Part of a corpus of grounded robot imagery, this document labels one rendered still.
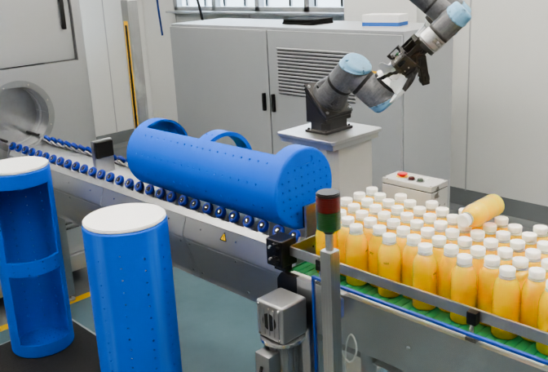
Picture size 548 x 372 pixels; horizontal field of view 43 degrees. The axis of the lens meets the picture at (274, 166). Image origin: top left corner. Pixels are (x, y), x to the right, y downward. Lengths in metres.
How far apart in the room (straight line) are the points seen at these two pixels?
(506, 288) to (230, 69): 3.45
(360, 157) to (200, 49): 2.52
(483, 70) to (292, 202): 3.03
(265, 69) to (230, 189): 2.33
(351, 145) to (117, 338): 1.18
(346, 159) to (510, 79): 2.41
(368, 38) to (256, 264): 1.97
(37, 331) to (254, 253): 1.56
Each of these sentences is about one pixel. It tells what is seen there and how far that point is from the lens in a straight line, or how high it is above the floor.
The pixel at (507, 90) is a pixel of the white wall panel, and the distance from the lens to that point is 5.07.
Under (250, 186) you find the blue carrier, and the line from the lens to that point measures 2.33.
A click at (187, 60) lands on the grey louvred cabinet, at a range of 5.32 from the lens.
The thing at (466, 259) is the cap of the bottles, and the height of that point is 1.08.
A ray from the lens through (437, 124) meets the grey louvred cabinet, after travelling 4.30.
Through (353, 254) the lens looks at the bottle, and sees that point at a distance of 2.05.
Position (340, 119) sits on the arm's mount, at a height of 1.20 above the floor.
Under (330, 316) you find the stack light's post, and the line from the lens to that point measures 1.89.
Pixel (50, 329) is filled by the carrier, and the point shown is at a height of 0.16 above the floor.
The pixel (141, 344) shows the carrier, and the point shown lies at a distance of 2.43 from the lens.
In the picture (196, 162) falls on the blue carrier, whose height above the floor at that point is 1.15.
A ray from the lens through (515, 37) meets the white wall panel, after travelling 5.00.
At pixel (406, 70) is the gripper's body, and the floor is 1.49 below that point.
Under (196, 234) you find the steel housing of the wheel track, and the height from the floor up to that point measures 0.86.
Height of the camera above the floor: 1.81
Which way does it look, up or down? 16 degrees down
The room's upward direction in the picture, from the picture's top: 3 degrees counter-clockwise
